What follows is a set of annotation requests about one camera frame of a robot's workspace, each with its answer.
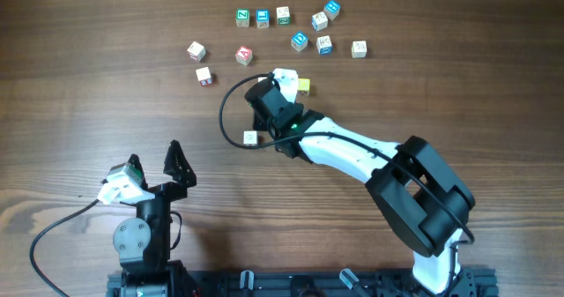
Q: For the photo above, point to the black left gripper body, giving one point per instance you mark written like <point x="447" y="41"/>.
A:
<point x="157" y="211"/>

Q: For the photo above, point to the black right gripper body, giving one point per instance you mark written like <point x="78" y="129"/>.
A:
<point x="258" y="124"/>

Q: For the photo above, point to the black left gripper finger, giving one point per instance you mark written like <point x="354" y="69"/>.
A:
<point x="134" y="160"/>
<point x="176" y="166"/>

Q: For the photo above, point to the white red green block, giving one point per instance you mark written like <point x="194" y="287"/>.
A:
<point x="250" y="138"/>

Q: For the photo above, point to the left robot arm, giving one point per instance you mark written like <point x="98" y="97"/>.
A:
<point x="144" y="242"/>

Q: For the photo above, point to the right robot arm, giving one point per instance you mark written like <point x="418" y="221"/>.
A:
<point x="424" y="202"/>

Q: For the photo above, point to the yellow W letter block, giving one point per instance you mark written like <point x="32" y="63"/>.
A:
<point x="304" y="87"/>

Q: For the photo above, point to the red A letter block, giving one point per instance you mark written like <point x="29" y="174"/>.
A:
<point x="244" y="55"/>

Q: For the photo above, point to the blue D letter block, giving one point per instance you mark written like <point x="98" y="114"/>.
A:
<point x="299" y="41"/>

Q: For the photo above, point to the white red lower-left block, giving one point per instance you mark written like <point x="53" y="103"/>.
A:
<point x="204" y="76"/>

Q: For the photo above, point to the white blue picture block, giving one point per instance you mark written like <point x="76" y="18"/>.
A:
<point x="324" y="45"/>

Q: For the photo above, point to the white tilted block far left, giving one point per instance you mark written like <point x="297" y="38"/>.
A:
<point x="196" y="51"/>

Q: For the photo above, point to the blue letter block top row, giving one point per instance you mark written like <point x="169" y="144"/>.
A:
<point x="262" y="18"/>

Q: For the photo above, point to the white green picture block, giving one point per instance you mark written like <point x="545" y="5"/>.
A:
<point x="283" y="15"/>

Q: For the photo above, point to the green Z letter block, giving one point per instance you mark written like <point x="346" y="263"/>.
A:
<point x="242" y="17"/>

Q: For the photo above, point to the white blue tilted block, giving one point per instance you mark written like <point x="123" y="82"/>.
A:
<point x="319" y="21"/>

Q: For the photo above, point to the white yellow picture block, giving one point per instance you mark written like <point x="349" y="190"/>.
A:
<point x="359" y="49"/>

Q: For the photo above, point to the blue tilted block top right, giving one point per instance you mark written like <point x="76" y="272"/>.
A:
<point x="332" y="9"/>

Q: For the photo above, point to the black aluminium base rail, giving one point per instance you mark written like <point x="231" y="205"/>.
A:
<point x="393" y="282"/>

